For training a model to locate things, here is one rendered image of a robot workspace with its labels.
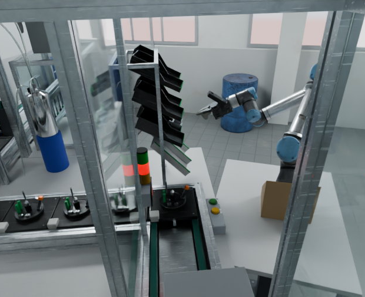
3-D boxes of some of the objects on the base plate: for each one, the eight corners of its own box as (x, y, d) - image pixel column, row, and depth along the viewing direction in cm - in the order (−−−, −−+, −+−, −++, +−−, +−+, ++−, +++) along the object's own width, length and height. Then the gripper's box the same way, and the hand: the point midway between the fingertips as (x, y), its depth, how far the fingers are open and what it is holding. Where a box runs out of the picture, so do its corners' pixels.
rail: (201, 195, 175) (201, 181, 169) (238, 361, 98) (240, 345, 93) (192, 195, 175) (192, 181, 169) (222, 363, 98) (223, 347, 92)
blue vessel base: (72, 159, 213) (63, 127, 200) (66, 172, 200) (56, 138, 186) (50, 161, 212) (40, 128, 199) (43, 173, 199) (32, 139, 185)
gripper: (234, 113, 165) (200, 126, 171) (232, 106, 173) (201, 120, 179) (228, 100, 161) (194, 114, 168) (227, 94, 169) (195, 108, 175)
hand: (197, 112), depth 172 cm, fingers closed
